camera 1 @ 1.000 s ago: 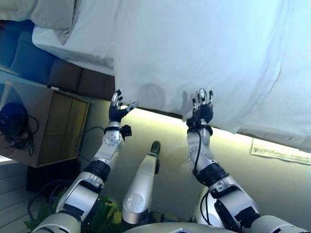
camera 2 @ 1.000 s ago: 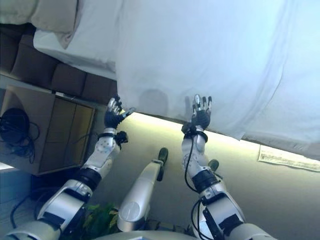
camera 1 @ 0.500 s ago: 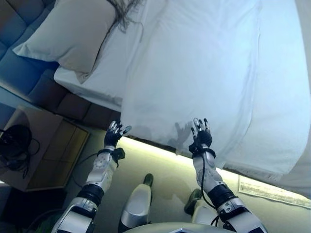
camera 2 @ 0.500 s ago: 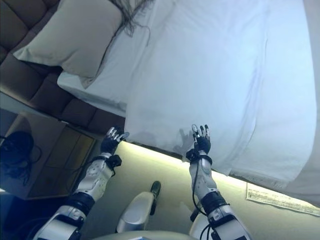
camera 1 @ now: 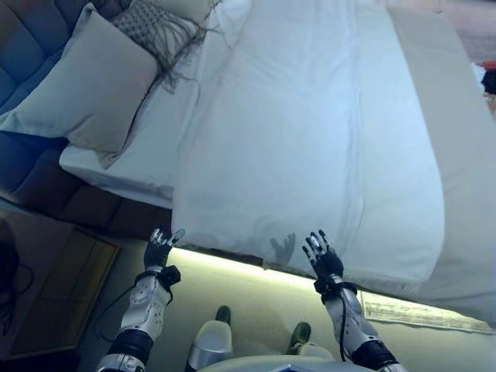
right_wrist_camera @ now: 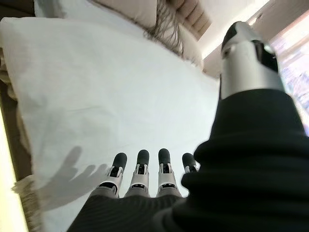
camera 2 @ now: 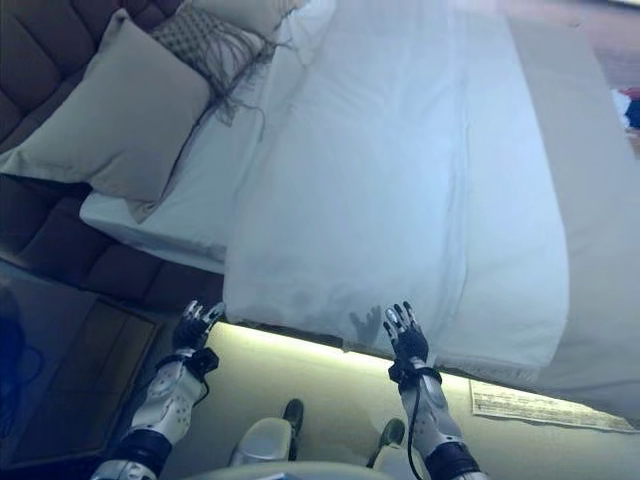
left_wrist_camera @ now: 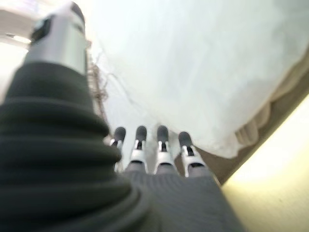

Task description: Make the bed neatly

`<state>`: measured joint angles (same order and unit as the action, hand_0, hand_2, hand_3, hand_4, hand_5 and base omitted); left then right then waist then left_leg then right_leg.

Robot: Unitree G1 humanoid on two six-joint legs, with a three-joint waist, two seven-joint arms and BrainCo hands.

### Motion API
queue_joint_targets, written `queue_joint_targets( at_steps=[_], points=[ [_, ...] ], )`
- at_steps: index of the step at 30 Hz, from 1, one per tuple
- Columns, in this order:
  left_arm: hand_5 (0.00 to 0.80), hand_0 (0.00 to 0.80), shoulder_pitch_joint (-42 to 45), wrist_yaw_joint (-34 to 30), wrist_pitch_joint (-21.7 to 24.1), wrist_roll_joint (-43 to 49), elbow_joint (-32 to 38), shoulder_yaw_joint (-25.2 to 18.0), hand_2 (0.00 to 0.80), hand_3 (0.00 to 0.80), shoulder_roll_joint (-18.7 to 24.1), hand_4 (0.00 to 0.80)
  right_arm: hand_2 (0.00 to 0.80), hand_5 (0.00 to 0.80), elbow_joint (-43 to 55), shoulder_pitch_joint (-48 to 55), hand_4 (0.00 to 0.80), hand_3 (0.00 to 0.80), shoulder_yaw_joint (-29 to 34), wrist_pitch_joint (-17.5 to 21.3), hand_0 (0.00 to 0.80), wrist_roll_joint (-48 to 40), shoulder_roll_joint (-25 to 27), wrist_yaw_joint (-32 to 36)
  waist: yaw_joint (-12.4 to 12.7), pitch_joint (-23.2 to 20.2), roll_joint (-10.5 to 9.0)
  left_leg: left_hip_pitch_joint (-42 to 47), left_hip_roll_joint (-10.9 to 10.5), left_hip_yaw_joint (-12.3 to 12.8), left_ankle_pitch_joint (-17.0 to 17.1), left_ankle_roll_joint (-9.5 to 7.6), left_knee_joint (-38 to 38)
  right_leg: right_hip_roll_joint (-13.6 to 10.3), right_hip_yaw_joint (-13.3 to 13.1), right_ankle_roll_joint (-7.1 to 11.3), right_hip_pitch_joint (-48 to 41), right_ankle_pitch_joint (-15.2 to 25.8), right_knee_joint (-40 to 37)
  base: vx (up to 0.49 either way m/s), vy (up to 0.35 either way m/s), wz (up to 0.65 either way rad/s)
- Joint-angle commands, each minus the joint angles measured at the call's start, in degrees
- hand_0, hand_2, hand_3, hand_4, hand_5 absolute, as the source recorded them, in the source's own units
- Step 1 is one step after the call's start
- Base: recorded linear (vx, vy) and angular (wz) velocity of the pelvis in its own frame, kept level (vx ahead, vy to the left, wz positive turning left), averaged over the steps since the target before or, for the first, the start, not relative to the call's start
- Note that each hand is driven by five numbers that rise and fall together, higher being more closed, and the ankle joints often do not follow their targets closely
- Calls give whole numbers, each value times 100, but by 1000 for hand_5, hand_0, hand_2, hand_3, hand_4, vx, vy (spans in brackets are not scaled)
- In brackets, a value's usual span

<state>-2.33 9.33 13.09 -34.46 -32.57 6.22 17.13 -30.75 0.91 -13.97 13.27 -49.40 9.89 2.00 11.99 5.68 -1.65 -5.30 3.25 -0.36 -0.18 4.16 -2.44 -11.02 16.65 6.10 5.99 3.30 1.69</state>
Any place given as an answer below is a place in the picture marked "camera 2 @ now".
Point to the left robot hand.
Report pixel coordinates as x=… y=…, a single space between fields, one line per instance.
x=189 y=335

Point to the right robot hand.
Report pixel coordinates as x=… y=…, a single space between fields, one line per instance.
x=411 y=345

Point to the white duvet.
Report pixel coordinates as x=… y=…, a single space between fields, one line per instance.
x=375 y=175

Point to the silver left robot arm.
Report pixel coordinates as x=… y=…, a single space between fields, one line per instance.
x=165 y=405

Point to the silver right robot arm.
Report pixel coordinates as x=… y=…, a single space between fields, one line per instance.
x=440 y=425

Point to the white fitted bed sheet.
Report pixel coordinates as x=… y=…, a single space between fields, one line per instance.
x=210 y=210

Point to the beige bed runner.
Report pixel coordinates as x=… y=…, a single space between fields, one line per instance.
x=590 y=225

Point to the silver right robot leg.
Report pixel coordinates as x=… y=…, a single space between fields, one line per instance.
x=390 y=442

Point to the silver robot leg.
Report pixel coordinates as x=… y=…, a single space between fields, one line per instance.
x=267 y=440
x=390 y=442

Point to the wooden nightstand with drawers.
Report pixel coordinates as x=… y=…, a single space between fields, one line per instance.
x=85 y=370

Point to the silver left robot leg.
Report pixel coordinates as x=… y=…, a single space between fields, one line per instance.
x=267 y=440

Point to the white printed paper sheet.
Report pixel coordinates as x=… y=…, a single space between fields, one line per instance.
x=545 y=407

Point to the silver robot torso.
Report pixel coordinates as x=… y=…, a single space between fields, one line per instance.
x=300 y=472

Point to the large beige pillow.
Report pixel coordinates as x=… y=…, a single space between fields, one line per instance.
x=125 y=130

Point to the woven cushion with fringe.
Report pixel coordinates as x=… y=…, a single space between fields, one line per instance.
x=210 y=45

